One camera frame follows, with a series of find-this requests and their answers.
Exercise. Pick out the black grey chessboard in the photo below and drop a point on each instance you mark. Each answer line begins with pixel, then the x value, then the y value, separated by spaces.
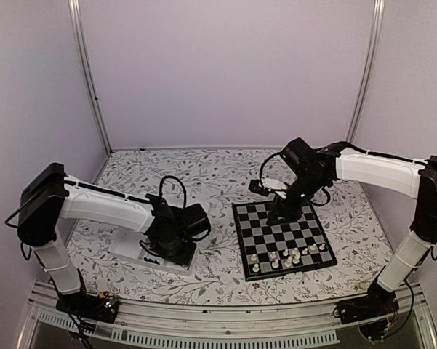
pixel 255 237

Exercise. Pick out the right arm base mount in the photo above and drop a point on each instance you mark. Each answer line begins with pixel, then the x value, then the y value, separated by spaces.
pixel 378 308

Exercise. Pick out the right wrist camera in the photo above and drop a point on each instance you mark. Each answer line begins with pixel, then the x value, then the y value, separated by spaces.
pixel 267 186

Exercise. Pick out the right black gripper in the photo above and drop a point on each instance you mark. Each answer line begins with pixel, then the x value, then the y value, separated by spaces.
pixel 293 213

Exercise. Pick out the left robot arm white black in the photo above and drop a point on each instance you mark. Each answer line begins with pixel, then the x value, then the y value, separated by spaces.
pixel 54 195

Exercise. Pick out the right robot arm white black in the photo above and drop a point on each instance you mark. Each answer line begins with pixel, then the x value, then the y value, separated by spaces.
pixel 401 190

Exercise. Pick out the white piece corner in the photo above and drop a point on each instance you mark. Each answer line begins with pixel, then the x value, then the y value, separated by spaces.
pixel 256 269

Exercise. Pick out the left aluminium frame post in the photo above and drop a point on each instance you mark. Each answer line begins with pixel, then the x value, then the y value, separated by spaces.
pixel 82 52

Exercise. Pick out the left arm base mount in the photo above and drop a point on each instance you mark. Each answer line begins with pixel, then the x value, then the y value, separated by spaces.
pixel 102 307

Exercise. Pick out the clear plastic piece tray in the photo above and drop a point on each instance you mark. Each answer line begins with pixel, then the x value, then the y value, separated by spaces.
pixel 127 243

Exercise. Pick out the floral patterned table mat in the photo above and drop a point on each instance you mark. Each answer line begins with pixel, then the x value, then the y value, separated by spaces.
pixel 219 179

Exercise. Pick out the front aluminium rail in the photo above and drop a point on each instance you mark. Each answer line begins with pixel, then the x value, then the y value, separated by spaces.
pixel 295 325

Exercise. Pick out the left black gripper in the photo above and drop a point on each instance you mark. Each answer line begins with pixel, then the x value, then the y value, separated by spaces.
pixel 184 259

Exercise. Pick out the aluminium frame post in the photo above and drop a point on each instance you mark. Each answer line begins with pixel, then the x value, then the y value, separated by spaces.
pixel 371 53
pixel 82 52

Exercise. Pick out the pile of black chess pieces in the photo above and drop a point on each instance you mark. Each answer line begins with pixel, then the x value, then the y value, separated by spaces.
pixel 151 261

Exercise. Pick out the right aluminium frame post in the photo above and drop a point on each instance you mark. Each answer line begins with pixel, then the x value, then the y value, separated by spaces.
pixel 371 53

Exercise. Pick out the white bishop piece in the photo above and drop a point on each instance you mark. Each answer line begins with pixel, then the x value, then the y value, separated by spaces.
pixel 288 262

